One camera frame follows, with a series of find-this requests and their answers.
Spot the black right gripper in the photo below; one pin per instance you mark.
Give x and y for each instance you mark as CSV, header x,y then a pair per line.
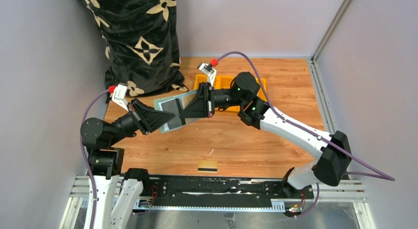
x,y
209,100

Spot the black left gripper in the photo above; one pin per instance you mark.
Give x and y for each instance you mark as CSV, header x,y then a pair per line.
x,y
136,116

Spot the green card holder wallet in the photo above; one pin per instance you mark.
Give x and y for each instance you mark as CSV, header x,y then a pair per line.
x,y
155,102

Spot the tan card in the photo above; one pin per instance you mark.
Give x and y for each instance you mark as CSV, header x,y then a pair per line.
x,y
207,166
186,99

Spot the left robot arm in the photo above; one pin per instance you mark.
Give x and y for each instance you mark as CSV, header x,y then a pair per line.
x,y
104,162

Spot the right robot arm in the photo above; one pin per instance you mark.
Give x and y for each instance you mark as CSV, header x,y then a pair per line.
x,y
329,165

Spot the left yellow bin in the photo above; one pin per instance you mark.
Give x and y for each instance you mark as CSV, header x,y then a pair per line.
x,y
200,78

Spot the yellow bin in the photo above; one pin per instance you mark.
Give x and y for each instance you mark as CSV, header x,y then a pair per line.
x,y
200,78
224,82
263,85

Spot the middle yellow bin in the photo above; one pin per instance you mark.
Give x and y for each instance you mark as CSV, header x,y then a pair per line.
x,y
224,82

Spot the right yellow bin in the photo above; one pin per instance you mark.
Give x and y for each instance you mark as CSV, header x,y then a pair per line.
x,y
263,85

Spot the black floral blanket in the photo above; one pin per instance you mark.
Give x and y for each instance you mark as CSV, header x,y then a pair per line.
x,y
141,44

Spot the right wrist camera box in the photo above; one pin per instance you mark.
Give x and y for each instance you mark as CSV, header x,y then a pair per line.
x,y
208,71

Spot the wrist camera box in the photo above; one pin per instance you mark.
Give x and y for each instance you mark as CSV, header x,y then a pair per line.
x,y
208,71
118,95

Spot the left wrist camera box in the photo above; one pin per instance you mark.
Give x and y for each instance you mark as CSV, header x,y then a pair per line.
x,y
118,95

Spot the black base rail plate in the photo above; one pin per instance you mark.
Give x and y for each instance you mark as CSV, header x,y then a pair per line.
x,y
224,192

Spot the aluminium frame rail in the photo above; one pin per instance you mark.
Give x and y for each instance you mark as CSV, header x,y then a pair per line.
x,y
348,191

